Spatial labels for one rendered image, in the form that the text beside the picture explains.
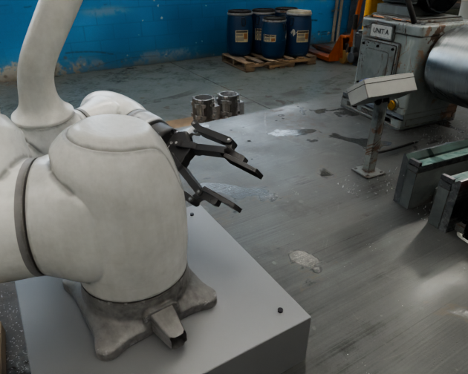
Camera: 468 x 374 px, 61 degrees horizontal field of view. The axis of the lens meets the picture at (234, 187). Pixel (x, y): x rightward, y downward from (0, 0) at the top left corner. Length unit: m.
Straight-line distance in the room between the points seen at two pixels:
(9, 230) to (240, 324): 0.32
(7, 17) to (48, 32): 5.20
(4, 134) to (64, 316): 0.27
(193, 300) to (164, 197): 0.18
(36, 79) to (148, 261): 0.37
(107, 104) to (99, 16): 5.29
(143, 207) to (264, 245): 0.46
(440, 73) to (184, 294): 1.13
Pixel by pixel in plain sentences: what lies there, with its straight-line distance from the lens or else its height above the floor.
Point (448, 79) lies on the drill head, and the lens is 1.45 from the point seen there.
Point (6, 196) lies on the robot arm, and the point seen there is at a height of 1.11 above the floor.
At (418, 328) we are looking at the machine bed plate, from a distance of 0.77.
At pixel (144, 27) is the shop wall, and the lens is 6.29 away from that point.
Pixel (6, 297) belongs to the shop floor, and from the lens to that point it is 2.15.
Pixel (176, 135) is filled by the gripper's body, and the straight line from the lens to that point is 0.74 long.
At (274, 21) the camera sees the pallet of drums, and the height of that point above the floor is 0.64.
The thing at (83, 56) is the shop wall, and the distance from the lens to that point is 6.10.
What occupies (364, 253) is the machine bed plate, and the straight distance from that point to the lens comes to 0.89.
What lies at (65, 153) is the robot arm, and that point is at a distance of 0.48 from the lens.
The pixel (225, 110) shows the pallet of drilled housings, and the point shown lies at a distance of 3.49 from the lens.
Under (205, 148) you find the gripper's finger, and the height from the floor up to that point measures 1.05.
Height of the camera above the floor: 1.34
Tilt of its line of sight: 30 degrees down
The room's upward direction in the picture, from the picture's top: straight up
